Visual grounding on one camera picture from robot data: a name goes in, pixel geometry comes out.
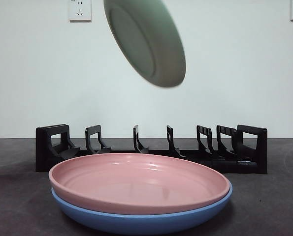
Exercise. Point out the pink round plate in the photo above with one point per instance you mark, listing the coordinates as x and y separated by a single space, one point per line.
136 182

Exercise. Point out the green round plate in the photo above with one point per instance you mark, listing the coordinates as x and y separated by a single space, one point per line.
148 44

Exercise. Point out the black plastic plate rack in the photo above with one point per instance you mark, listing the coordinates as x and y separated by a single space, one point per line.
249 164

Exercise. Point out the blue round plate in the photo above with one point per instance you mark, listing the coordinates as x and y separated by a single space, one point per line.
136 222

